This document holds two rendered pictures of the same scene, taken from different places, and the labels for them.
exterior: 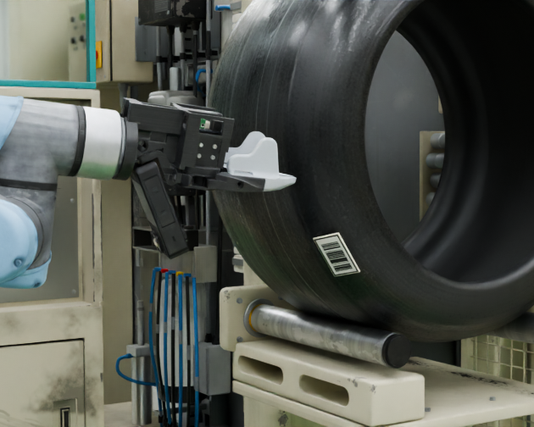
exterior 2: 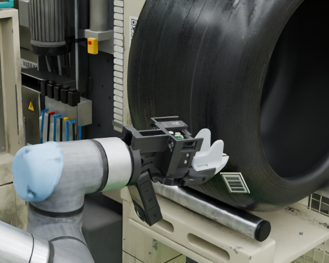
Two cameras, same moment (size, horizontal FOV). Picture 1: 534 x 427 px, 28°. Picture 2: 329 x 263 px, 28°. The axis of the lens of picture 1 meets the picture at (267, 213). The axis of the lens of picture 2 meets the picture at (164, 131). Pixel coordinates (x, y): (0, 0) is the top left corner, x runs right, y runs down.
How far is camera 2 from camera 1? 56 cm
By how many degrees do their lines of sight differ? 22
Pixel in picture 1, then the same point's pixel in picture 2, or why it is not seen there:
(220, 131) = (191, 144)
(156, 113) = (151, 141)
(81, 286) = (7, 143)
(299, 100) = (219, 85)
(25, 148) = (68, 189)
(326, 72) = (239, 66)
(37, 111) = (74, 159)
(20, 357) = not seen: outside the picture
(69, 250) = not seen: outside the picture
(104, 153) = (120, 179)
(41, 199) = (78, 220)
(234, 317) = not seen: hidden behind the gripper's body
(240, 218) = not seen: hidden behind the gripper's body
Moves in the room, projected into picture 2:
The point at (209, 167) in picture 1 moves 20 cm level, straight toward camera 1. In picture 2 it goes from (182, 168) to (231, 230)
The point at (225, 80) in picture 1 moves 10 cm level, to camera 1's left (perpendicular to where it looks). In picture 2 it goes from (147, 48) to (94, 50)
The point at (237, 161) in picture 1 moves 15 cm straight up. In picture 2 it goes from (199, 159) to (203, 64)
